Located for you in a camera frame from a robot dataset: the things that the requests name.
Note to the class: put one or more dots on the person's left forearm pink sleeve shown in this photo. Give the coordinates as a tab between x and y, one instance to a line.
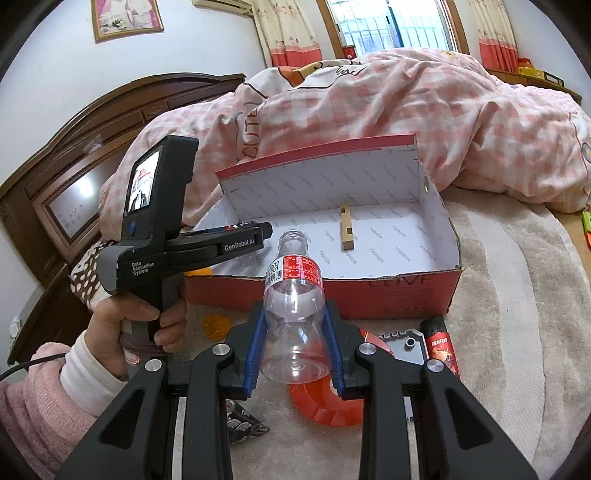
41	406

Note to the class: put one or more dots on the yellow box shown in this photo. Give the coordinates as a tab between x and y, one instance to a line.
538	73

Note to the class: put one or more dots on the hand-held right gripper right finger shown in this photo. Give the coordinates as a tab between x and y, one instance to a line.
334	355

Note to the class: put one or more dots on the person's left hand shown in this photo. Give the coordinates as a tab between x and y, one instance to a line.
106	332

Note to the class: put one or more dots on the wall air conditioner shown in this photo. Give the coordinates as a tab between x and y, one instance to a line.
224	5

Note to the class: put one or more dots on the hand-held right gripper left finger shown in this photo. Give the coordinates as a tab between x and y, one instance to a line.
255	353

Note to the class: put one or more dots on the clear plastic bottle red label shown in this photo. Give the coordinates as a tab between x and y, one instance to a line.
295	314

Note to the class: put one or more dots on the dark wooden headboard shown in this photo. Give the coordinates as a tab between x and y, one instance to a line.
46	175

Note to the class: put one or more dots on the brown polka-dot pillow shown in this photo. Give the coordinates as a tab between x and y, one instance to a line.
85	277

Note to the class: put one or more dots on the green and orange toy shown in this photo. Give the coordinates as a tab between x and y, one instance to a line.
586	228

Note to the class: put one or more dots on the wooden side cabinet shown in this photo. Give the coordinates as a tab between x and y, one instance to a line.
531	85

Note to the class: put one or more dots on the small wooden block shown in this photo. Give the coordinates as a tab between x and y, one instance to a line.
347	230

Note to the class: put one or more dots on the cream and red curtain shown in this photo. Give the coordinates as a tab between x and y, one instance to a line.
288	32
496	37

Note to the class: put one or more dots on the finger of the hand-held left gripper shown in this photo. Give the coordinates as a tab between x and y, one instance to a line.
221	230
244	242

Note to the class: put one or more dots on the red lighter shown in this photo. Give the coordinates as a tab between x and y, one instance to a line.
438	344

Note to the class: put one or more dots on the silver multi-tool card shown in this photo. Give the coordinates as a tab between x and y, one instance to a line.
406	346

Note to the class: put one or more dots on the orange plastic piece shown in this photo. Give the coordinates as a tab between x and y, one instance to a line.
217	326
198	272

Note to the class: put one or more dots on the barred window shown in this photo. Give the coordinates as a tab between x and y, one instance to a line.
392	23

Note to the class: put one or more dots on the red cardboard shoe box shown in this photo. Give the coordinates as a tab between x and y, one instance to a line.
392	295

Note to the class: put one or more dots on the beige fluffy blanket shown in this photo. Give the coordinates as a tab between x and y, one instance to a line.
508	300

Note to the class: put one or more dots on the framed wall picture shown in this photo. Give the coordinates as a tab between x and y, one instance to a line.
127	18

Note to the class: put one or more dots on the pink checked quilt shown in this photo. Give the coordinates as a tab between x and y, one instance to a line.
369	101

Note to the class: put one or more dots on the orange tape roll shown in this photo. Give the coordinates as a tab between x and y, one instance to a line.
323	408

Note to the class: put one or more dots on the dark patterned packet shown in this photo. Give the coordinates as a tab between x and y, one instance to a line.
242	421

